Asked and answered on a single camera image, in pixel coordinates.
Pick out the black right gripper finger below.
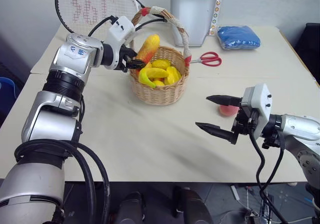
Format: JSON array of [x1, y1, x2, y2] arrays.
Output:
[[205, 94, 243, 108], [195, 121, 238, 145]]

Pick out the black badminton racket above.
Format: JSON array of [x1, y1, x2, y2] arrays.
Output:
[[54, 0, 146, 34]]

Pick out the white strip with round stickers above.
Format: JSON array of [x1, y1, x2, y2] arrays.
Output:
[[208, 0, 226, 37]]

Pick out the black curved racket frame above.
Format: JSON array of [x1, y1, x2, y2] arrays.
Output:
[[135, 11, 168, 32]]

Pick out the yellow green toy banana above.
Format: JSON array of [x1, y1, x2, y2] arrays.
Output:
[[138, 67, 170, 89]]

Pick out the silver white tall appliance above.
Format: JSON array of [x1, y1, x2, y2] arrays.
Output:
[[170, 0, 218, 47]]

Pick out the wicker basket with handle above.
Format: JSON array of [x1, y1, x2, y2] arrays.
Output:
[[128, 6, 193, 107]]

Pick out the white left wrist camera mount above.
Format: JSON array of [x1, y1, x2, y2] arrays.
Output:
[[106, 15, 136, 71]]

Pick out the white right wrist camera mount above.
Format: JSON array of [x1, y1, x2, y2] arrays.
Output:
[[240, 82, 274, 139]]

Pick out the yellow toy lemon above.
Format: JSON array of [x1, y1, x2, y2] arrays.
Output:
[[150, 58, 173, 70]]

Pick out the pink toy peach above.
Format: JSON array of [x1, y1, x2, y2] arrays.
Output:
[[218, 104, 239, 118]]

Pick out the red handled scissors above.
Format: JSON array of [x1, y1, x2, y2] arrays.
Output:
[[189, 51, 223, 67]]

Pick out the blue bin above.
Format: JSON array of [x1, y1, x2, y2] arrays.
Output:
[[0, 76, 19, 108]]

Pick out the metal stand on floor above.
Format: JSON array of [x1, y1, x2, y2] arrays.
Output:
[[244, 191, 279, 224]]

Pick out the beige cardboard table cover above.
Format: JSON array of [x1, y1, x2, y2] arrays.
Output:
[[0, 24, 320, 184]]

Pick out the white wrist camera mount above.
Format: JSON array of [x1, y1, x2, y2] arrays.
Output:
[[106, 15, 136, 71], [240, 82, 274, 139]]

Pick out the blue cloth in plastic bag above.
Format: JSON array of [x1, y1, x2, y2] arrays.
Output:
[[216, 25, 262, 51]]

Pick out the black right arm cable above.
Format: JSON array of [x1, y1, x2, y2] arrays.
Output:
[[247, 117, 291, 224]]

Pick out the yellow orange toy mango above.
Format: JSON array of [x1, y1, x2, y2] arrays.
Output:
[[135, 33, 161, 65]]

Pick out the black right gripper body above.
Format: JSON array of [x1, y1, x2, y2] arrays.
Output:
[[230, 100, 261, 145]]

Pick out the white power strip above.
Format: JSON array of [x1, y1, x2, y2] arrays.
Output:
[[229, 184, 242, 202]]

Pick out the yellow toy star fruit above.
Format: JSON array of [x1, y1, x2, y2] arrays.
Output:
[[163, 65, 183, 86]]

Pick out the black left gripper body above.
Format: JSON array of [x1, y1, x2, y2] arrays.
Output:
[[118, 44, 138, 73]]

